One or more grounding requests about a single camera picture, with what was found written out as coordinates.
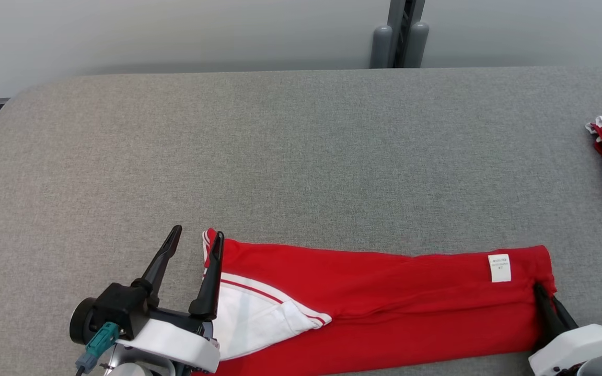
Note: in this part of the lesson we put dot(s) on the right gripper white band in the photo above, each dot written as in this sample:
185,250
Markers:
572,347

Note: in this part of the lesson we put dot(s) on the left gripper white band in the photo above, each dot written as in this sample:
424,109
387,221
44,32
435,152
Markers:
175,342

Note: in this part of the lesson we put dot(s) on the red Bulls 23 jersey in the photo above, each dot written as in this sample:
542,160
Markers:
384,313

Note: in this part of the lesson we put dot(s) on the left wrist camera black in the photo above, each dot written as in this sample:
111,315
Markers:
118,308

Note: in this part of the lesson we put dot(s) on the grey cylinder post foot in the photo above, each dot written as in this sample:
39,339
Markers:
417,47
381,49

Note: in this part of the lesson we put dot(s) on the grey partition post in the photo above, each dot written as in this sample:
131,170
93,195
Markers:
395,21

